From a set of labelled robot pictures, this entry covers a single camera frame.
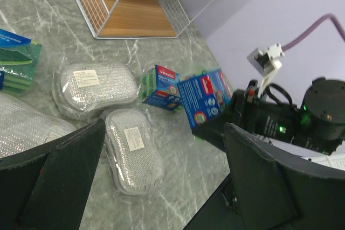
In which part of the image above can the silver sponge pack top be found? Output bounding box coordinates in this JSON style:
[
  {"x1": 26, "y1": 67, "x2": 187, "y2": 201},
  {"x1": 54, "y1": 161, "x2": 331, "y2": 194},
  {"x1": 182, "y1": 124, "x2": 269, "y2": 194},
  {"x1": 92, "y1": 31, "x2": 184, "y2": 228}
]
[{"x1": 52, "y1": 61, "x2": 139, "y2": 120}]

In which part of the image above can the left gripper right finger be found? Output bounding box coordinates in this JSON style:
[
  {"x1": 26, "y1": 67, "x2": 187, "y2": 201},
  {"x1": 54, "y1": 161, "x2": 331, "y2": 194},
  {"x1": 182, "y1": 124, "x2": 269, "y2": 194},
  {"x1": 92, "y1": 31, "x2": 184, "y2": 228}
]
[{"x1": 224, "y1": 123, "x2": 344, "y2": 229}]

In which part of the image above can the silver sponge pack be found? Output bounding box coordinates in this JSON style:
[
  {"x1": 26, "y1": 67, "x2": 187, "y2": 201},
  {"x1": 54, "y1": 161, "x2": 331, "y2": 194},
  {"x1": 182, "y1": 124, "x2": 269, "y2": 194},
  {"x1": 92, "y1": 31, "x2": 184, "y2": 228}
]
[
  {"x1": 52, "y1": 61, "x2": 139, "y2": 120},
  {"x1": 101, "y1": 108, "x2": 164, "y2": 196},
  {"x1": 1, "y1": 93, "x2": 76, "y2": 158}
]

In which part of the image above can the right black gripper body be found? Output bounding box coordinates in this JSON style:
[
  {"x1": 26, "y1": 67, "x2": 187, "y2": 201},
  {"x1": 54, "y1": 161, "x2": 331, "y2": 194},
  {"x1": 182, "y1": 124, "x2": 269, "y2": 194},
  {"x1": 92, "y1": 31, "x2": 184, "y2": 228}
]
[{"x1": 231, "y1": 80, "x2": 300, "y2": 144}]

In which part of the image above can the silver sponge pack left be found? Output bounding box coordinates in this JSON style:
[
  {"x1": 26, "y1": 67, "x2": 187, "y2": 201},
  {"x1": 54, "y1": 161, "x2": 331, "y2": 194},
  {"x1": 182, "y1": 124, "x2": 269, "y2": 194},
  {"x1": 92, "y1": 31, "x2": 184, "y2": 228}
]
[{"x1": 1, "y1": 93, "x2": 76, "y2": 158}]

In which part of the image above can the blue green sponge pack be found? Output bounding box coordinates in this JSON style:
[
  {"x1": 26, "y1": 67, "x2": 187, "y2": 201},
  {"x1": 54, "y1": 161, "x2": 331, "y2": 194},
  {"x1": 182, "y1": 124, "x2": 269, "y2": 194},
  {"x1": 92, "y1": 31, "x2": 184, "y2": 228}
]
[
  {"x1": 177, "y1": 68, "x2": 231, "y2": 129},
  {"x1": 139, "y1": 65, "x2": 183, "y2": 111},
  {"x1": 1, "y1": 29, "x2": 42, "y2": 95}
]

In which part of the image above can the silver sponge pack lower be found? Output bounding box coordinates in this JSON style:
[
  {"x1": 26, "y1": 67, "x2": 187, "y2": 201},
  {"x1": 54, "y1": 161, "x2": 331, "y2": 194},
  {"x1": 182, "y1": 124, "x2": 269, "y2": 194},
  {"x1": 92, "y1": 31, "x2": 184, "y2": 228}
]
[{"x1": 101, "y1": 108, "x2": 164, "y2": 196}]

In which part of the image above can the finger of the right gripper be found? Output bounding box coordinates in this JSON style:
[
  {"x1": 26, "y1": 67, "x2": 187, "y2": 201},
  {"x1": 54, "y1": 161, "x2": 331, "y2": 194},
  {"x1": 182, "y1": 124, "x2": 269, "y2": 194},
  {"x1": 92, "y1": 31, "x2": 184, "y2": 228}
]
[{"x1": 192, "y1": 107, "x2": 243, "y2": 149}]

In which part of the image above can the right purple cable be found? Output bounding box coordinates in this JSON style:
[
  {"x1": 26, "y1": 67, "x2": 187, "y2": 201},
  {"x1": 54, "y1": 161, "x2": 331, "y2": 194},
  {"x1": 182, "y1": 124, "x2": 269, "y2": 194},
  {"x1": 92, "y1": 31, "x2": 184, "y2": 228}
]
[{"x1": 281, "y1": 13, "x2": 345, "y2": 52}]

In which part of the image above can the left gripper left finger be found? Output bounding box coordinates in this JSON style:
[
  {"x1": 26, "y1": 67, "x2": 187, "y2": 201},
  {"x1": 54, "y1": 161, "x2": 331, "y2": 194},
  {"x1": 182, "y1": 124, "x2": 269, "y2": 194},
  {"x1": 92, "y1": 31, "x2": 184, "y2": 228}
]
[{"x1": 1, "y1": 119, "x2": 106, "y2": 229}]

